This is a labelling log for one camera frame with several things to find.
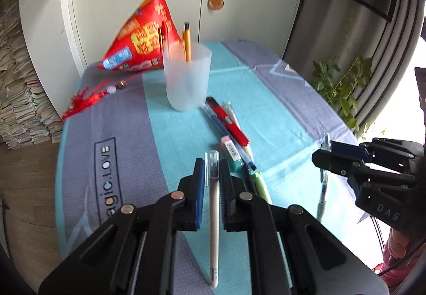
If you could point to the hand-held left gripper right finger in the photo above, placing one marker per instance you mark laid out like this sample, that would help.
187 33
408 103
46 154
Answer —
223 201

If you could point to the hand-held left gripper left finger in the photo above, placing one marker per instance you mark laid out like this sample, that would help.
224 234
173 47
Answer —
199 195

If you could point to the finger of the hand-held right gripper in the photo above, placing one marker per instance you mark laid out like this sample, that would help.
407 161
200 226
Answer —
332 160
349 150

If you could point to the white pen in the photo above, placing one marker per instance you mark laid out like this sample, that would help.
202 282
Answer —
214 215

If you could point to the black pen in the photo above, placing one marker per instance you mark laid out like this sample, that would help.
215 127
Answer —
248 178

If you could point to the light blue pen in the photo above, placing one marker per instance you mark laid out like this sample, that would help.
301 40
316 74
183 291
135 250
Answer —
322 201

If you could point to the red utility knife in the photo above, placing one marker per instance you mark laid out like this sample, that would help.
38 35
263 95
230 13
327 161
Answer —
229 122

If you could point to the clear pen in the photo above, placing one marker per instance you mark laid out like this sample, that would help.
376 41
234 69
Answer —
231 112

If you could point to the frosted plastic pen cup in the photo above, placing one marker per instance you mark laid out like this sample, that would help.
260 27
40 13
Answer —
186 82

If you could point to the person's right forearm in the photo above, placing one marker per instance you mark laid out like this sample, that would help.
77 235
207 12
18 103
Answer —
397 248

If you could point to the green pen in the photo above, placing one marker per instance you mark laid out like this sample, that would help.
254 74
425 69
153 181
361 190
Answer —
261 187

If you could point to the pink and green eraser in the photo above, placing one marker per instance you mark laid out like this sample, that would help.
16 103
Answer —
231 152

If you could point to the green potted plant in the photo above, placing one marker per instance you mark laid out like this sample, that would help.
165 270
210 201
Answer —
336 82

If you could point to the dark blue pen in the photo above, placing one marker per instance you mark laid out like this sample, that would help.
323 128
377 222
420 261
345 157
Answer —
218 123

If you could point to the grey striped curtain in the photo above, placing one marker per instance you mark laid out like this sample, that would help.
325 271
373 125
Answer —
392 48

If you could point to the red tassel ornament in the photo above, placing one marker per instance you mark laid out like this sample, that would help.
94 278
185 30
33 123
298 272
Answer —
83 102

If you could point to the yellow pen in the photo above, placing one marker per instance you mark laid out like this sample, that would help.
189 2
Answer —
187 42

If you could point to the red pyramid-shaped bag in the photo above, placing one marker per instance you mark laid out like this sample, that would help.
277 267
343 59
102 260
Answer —
143 25

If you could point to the white cabinet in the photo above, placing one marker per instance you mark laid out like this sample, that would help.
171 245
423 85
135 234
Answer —
100 8

